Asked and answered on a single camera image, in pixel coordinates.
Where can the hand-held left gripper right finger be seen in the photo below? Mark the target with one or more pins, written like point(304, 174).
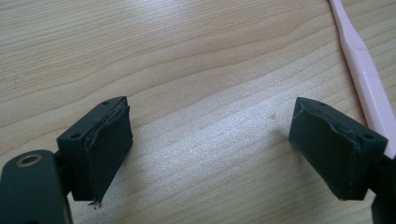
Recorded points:
point(330, 149)

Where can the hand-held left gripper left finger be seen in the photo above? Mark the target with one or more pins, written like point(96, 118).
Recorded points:
point(106, 149)

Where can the pink toothbrush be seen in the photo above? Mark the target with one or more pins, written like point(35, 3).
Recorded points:
point(358, 56)

